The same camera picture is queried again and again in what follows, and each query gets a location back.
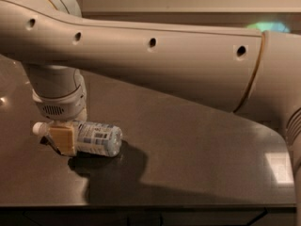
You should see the clear blue-labelled plastic bottle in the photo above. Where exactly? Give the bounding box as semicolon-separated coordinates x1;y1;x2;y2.
32;121;122;157

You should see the grey-white gripper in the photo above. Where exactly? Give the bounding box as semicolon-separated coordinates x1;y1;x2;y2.
33;73;87;156

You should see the grey-white robot arm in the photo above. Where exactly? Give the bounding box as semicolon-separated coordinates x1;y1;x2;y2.
0;0;301;182

